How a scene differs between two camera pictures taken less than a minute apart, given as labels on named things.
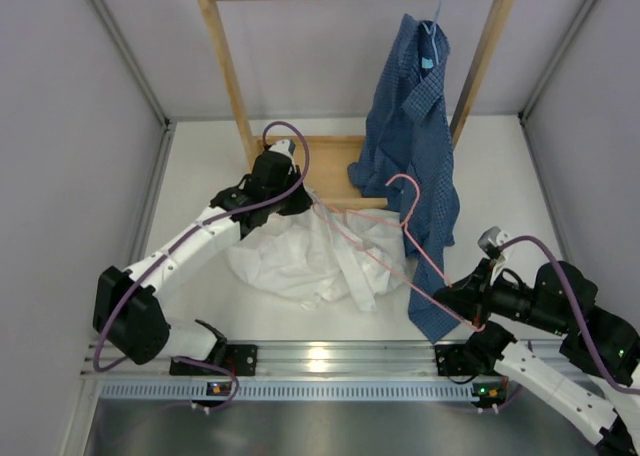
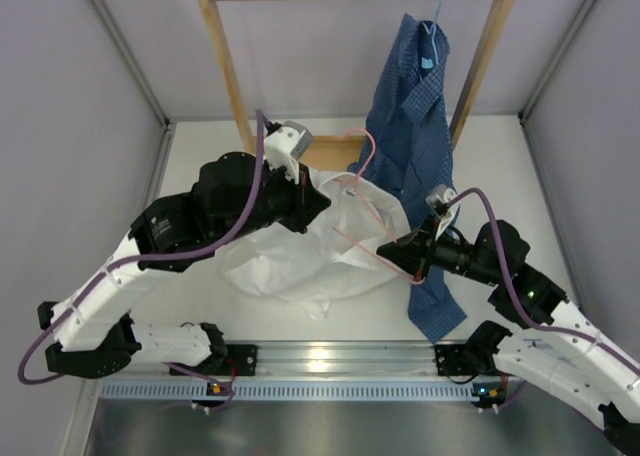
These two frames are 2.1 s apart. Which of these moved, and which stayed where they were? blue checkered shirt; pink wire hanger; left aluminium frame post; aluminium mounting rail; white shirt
Moved: white shirt; pink wire hanger
Stayed: blue checkered shirt; left aluminium frame post; aluminium mounting rail
